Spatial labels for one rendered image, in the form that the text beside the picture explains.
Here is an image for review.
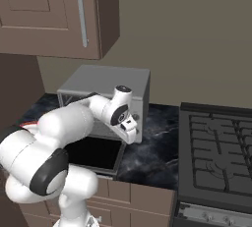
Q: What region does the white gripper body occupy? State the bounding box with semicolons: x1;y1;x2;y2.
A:
119;121;139;145

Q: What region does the black glass toaster oven door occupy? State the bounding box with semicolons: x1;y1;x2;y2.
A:
64;135;128;177

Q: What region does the grey toaster oven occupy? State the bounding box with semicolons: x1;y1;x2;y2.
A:
56;65;152;144

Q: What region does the brown base cupboard door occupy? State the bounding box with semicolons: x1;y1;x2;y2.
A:
86;200;133;227
130;210;175;227

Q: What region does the red plate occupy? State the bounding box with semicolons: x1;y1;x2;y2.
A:
19;120;41;132

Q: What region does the small brown drawer front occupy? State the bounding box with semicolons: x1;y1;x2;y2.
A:
96;176;133;204

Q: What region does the wide brown drawer front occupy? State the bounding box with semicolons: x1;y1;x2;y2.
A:
130;182;176;219

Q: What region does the black gas hob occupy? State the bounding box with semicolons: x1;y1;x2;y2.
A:
172;101;252;227

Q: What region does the grey hob knob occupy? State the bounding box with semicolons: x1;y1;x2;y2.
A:
201;211;212;222
221;214;232;226

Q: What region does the brown wall cupboard carcass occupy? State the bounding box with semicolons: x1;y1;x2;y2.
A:
94;0;121;60

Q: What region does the grey cupboard door handle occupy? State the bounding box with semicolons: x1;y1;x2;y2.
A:
76;0;90;49

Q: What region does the brown wall cupboard door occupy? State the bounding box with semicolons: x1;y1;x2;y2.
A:
0;0;102;61

